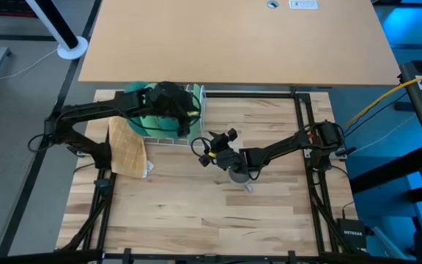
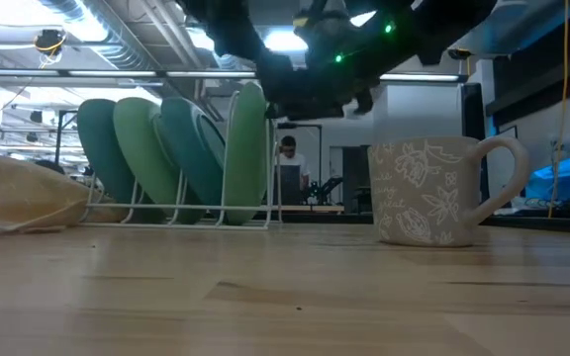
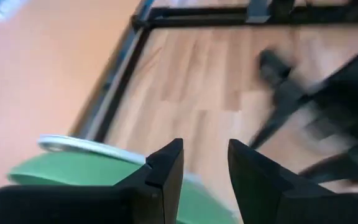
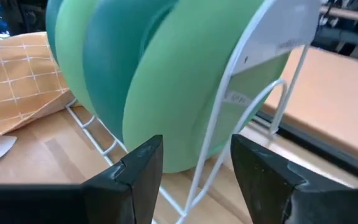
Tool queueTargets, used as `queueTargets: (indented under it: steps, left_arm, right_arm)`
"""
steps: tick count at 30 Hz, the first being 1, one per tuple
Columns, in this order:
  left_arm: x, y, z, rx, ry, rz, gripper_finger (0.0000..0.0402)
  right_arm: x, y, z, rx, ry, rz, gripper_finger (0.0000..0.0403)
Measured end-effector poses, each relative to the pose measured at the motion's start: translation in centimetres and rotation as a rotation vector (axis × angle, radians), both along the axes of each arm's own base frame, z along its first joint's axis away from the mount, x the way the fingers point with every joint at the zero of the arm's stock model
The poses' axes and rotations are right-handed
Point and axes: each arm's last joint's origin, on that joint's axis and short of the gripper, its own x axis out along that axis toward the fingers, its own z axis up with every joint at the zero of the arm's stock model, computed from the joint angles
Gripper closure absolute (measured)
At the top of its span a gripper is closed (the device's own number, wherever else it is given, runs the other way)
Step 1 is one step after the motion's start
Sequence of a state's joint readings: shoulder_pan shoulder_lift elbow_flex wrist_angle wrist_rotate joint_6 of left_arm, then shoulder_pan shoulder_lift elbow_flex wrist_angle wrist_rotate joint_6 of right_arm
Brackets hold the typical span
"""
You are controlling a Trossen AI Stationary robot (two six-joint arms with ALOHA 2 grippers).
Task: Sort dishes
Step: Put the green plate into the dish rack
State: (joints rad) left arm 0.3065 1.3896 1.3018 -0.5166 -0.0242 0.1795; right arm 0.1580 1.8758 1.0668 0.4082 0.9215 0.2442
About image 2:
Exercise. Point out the long ceiling light bar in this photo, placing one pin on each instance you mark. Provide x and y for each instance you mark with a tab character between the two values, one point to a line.
117	73

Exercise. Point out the black upright panel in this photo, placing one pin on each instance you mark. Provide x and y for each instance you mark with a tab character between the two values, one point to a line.
473	114

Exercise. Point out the light green plate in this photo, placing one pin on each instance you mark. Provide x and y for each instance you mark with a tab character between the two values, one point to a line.
139	143
245	163

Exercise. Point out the yellow checked dish cloth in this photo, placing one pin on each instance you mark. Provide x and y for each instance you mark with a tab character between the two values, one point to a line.
18	193

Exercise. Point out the black hanging ceiling device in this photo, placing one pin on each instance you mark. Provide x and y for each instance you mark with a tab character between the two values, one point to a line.
50	42

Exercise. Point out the dark teal plate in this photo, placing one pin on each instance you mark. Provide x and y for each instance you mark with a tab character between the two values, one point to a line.
99	143
188	143

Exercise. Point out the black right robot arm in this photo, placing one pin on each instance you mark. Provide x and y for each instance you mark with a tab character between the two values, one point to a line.
428	25

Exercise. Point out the person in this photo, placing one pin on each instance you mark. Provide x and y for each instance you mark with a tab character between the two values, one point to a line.
292	160

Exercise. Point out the blue tarp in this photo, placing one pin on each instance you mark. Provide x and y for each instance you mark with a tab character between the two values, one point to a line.
562	178

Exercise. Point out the grey floral ceramic mug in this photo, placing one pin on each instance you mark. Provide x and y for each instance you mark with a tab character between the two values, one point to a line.
423	198

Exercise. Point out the black box under gantry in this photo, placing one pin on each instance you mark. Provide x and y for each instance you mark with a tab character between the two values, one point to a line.
290	185

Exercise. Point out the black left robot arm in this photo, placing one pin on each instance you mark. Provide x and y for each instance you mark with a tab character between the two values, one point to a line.
225	25

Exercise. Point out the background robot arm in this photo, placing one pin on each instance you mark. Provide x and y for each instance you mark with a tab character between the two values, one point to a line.
324	190

